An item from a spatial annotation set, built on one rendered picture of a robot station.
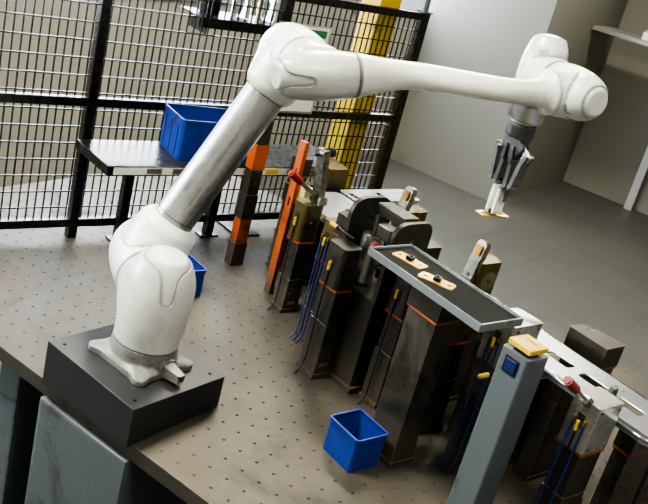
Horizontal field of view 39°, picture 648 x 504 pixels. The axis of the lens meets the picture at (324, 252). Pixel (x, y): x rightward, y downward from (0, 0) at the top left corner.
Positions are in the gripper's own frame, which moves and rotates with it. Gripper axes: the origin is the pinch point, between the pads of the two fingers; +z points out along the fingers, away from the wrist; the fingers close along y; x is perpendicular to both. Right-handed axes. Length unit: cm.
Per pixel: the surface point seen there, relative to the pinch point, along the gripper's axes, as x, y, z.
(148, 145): 57, 95, 26
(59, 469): 96, 7, 78
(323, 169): 22, 49, 13
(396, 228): 23.7, 5.1, 11.5
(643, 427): -9, -57, 29
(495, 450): 25, -51, 37
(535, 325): 5.8, -31.5, 18.1
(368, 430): 33, -19, 53
